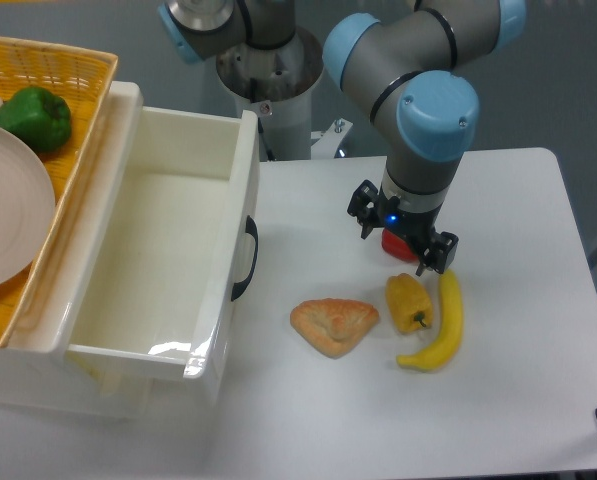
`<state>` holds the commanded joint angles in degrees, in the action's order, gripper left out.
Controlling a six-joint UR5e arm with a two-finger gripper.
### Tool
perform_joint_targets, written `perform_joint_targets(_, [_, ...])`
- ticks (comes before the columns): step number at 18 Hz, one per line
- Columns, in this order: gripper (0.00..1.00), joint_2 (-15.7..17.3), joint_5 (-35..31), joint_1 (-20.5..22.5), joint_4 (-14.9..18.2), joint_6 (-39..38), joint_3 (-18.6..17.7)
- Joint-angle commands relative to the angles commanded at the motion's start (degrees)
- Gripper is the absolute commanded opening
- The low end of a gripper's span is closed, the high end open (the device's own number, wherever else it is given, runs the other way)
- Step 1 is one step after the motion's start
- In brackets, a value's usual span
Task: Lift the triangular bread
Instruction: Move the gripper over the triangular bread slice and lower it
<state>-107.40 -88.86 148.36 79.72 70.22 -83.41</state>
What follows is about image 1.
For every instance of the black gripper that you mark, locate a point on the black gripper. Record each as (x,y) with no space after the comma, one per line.
(435,250)

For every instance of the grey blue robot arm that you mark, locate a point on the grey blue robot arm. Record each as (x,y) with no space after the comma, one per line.
(400,75)

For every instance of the triangle bread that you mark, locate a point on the triangle bread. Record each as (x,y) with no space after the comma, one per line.
(332,326)

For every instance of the red bell pepper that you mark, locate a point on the red bell pepper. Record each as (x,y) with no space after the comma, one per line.
(396,247)

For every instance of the yellow bell pepper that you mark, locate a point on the yellow bell pepper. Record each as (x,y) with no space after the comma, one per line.
(409,304)

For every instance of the yellow banana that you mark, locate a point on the yellow banana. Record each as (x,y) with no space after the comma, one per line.
(445,346)

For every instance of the white open drawer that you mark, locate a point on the white open drawer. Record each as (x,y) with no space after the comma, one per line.
(158,301)

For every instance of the white drawer cabinet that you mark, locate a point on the white drawer cabinet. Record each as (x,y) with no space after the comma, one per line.
(36,368)

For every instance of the green bell pepper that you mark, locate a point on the green bell pepper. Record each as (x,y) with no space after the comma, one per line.
(38,117)

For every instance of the pink plate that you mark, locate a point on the pink plate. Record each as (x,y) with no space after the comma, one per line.
(27,205)

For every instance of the metal mounting bracket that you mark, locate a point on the metal mounting bracket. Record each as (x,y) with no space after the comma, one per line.
(331,143)

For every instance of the black drawer handle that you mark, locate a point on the black drawer handle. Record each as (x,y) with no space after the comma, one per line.
(248,250)

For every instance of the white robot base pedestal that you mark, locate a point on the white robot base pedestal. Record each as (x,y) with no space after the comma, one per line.
(276,85)

